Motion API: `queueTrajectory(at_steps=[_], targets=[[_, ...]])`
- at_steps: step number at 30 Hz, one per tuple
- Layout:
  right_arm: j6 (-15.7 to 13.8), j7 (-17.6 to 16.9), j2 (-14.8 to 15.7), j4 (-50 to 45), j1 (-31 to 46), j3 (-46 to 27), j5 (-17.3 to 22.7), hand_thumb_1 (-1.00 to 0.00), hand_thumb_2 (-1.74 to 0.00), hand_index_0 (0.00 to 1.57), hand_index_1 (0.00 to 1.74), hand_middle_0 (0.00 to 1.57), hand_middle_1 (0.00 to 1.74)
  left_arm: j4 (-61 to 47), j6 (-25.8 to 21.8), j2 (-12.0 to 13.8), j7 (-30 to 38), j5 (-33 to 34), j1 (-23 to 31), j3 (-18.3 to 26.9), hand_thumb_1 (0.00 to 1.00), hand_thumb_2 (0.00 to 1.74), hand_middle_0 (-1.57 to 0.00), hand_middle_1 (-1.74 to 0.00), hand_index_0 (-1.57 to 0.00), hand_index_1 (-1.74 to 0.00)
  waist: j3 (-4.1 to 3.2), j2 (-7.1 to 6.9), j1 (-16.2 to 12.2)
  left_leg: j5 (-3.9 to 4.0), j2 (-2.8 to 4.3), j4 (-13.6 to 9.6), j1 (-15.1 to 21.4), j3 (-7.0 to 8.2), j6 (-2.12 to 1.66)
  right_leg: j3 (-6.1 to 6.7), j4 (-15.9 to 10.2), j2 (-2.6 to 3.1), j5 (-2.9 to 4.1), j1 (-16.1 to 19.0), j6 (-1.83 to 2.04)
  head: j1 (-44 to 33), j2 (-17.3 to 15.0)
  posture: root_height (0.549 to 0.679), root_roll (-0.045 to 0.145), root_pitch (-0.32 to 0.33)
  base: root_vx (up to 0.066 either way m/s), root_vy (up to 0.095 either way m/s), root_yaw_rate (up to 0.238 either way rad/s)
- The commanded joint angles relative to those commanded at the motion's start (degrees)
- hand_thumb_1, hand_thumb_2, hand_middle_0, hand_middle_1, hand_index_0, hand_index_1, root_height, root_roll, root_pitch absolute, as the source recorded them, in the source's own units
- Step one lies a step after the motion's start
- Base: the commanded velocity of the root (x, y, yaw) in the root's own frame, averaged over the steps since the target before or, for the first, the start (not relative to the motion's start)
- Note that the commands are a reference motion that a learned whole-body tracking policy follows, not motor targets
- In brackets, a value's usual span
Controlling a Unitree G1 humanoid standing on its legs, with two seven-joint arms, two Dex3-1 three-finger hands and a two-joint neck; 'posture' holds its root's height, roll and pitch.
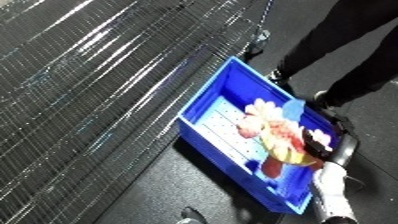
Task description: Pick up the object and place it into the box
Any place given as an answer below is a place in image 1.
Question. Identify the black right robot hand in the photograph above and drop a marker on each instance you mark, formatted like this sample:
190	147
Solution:
334	150

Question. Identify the pink plush unicorn toy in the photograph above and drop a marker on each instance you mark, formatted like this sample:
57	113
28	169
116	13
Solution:
278	133

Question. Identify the pale right robot arm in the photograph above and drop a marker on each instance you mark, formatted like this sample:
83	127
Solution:
333	193

